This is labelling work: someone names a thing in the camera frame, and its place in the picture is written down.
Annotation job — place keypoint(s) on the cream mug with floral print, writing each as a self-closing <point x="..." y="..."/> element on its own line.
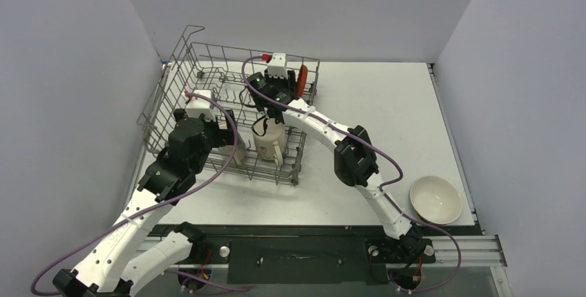
<point x="269" y="140"/>

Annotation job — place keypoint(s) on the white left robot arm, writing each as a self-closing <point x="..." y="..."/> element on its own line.
<point x="112" y="268"/>

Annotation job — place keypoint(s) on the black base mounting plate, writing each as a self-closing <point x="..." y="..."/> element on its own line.
<point x="264" y="254"/>

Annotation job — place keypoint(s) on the white bowl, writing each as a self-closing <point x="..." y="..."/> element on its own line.
<point x="435" y="200"/>

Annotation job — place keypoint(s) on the red plastic plate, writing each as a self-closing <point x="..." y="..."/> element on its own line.
<point x="301" y="80"/>

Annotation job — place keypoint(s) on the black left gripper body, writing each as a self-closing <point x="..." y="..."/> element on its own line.
<point x="215" y="137"/>

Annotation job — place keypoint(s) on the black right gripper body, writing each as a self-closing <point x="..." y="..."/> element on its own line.
<point x="287" y="84"/>

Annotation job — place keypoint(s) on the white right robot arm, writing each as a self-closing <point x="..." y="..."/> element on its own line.
<point x="355" y="161"/>

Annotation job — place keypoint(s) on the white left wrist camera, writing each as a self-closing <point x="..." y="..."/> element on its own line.
<point x="195" y="107"/>

